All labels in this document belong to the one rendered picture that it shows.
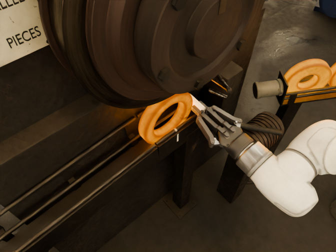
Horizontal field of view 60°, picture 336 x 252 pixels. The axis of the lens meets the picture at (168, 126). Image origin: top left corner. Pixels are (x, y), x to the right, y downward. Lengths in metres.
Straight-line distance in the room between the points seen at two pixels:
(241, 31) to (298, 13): 2.22
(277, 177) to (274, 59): 1.59
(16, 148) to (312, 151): 0.71
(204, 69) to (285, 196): 0.38
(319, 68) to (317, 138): 0.31
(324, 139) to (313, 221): 0.87
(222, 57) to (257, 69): 1.56
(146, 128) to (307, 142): 0.42
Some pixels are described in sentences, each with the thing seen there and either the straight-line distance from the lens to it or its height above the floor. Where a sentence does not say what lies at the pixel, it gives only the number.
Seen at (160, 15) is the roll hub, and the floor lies 1.19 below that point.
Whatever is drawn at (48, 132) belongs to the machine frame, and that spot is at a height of 0.87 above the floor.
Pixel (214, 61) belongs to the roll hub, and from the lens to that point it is 0.61.
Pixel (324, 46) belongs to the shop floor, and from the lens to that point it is 2.56.
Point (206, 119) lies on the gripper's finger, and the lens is 0.85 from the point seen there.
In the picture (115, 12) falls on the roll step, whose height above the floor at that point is 1.18.
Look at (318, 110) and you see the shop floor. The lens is 2.06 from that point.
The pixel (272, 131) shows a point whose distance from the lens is 1.11.
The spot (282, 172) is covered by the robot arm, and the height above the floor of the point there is 0.77.
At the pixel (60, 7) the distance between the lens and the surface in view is 0.44.
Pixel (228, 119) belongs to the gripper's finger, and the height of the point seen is 0.74.
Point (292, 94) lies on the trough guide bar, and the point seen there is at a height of 0.67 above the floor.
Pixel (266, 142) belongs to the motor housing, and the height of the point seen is 0.51.
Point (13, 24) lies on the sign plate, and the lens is 0.58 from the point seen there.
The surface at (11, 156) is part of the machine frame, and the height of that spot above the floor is 0.87.
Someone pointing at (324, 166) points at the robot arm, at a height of 0.77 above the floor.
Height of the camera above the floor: 1.42
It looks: 54 degrees down
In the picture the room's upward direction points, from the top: straight up
